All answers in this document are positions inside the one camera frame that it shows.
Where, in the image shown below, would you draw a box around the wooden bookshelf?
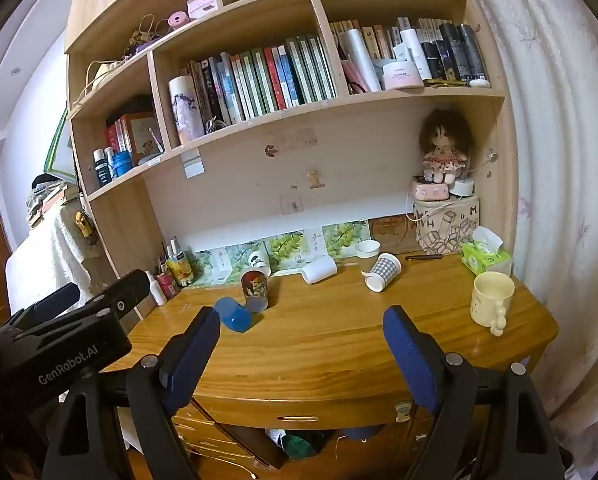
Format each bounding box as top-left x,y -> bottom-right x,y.
63,0 -> 520,322

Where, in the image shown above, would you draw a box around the green framed picture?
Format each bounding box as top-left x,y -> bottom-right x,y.
45,105 -> 77,178

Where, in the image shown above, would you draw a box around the white paper cup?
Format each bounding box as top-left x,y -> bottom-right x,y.
354,239 -> 382,266

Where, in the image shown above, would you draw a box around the red books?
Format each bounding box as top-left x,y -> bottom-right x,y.
105,115 -> 134,157

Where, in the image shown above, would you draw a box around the green cloth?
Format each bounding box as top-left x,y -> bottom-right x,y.
281,430 -> 340,461

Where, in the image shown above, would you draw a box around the white floral thermos bottle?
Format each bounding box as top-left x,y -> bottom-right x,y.
168,75 -> 207,145

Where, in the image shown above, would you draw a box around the wooden desk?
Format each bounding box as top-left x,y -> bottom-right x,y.
103,252 -> 562,480

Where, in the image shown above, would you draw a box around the row of books with pale spines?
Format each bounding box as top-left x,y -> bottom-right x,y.
329,16 -> 480,92

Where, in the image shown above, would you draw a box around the clear wall hook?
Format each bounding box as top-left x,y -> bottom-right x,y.
279,187 -> 304,215

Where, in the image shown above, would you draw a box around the red printed paper cup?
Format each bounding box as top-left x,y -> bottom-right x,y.
240,267 -> 271,312

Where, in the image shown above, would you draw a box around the blue plastic cup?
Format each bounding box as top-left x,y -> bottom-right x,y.
214,297 -> 254,333

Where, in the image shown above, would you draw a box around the pile of books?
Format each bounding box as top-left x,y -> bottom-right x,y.
26,182 -> 82,228

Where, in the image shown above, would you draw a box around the pink mini drawer box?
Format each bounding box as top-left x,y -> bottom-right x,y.
186,0 -> 218,20

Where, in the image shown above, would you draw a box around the grey checkered paper cup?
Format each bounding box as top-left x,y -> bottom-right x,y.
365,252 -> 402,293

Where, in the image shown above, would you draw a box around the green tissue pack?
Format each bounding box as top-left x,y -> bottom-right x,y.
461,226 -> 514,277

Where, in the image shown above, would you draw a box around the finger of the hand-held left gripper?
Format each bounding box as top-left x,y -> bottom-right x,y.
81,268 -> 151,319
9,282 -> 82,333

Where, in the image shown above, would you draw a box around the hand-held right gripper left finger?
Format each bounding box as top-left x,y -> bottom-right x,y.
44,306 -> 222,480

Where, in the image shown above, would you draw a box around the white cup with black print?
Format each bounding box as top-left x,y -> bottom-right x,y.
248,251 -> 271,277

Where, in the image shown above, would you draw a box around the dark small bottle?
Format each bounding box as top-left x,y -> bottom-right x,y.
93,149 -> 112,186

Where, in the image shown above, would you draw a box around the black spray can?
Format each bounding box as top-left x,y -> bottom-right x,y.
438,22 -> 466,82
456,24 -> 488,80

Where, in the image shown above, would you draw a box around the dried flower basket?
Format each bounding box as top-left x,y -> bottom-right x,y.
124,15 -> 166,58

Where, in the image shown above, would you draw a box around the cream ceramic mug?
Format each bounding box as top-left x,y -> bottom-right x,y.
470,271 -> 516,336

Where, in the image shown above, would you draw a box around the white cloth cover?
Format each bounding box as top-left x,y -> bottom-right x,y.
5,200 -> 97,318

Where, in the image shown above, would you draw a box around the white lotion bottle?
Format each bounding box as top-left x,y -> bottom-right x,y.
146,270 -> 168,307

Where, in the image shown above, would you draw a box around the white tube bottle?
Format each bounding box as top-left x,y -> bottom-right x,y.
400,28 -> 430,81

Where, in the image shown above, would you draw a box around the row of green and blue books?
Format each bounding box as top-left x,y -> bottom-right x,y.
180,34 -> 339,128

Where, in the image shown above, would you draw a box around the patterned cardboard box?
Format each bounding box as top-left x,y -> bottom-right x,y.
415,195 -> 481,256

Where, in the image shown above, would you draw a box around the white curtain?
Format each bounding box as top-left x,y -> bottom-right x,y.
451,0 -> 598,480

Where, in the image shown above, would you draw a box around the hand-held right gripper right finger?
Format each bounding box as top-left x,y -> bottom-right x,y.
383,304 -> 566,480

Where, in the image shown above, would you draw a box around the cartoon printed box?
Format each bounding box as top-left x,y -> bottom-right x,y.
127,111 -> 166,166

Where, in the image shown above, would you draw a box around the beige cloth bag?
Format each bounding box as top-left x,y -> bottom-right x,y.
72,60 -> 124,107

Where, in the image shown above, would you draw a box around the orange print bottle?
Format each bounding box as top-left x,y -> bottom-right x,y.
168,252 -> 196,287

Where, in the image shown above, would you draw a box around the curly-haired rag doll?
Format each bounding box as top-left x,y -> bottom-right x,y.
418,108 -> 474,184

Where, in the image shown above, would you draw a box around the plain white cup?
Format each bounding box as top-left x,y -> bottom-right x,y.
300,256 -> 338,284

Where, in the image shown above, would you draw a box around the pink small device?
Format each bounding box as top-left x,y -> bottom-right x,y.
411,180 -> 452,203

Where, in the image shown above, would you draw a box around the white plastic roll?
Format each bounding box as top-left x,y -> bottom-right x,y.
346,28 -> 382,93

